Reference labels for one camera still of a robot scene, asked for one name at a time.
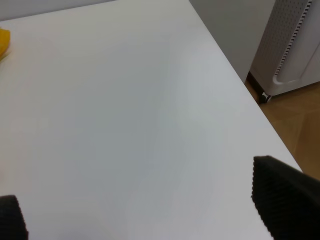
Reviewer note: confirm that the white perforated appliance on wheels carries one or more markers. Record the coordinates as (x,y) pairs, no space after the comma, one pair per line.
(288,56)

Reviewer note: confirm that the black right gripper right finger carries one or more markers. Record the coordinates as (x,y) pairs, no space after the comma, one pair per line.
(287,200)

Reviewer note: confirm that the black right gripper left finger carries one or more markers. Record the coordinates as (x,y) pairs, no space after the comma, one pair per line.
(12,223)

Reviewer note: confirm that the orange yellow mango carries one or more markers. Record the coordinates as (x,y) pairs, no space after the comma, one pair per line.
(5,39)

